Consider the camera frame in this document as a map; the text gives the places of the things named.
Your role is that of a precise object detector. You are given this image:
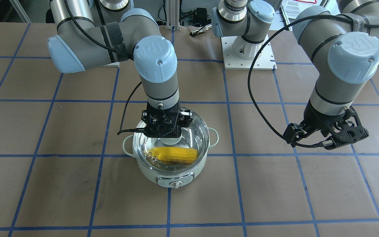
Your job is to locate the pale green electric pot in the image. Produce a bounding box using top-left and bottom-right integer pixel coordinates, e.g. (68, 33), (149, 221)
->
(122, 127), (219, 189)

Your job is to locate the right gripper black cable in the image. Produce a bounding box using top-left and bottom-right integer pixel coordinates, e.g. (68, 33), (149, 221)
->
(64, 0), (164, 136)

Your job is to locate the glass pot lid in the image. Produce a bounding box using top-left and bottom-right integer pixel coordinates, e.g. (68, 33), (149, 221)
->
(132, 112), (210, 175)

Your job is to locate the black power adapter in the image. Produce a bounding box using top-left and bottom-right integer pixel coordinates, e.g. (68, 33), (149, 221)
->
(193, 8), (208, 24)

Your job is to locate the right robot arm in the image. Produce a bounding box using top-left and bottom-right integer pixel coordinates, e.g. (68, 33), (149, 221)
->
(47, 0), (193, 138)

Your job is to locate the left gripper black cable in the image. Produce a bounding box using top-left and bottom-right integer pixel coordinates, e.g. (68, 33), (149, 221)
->
(247, 0), (379, 148)

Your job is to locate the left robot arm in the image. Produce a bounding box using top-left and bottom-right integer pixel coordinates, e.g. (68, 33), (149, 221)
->
(212, 0), (379, 150)

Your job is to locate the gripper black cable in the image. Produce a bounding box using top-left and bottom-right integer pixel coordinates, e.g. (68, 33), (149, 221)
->
(64, 0), (164, 136)
(247, 0), (379, 148)

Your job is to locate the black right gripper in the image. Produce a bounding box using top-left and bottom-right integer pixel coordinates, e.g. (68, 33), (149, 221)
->
(141, 102), (194, 138)

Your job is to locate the yellow corn cob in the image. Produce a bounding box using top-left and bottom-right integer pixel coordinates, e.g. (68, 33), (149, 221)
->
(144, 147), (198, 164)

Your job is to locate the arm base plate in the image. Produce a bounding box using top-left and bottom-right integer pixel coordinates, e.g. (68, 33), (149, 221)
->
(221, 35), (277, 70)
(99, 62), (120, 67)

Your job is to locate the aluminium frame post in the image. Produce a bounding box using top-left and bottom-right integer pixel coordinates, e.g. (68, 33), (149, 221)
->
(165, 0), (180, 31)

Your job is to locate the white plastic basket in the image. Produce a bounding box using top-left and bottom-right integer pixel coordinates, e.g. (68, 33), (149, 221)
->
(282, 0), (317, 19)

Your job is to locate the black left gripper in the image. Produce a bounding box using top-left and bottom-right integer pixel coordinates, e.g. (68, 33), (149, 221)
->
(283, 102), (369, 150)

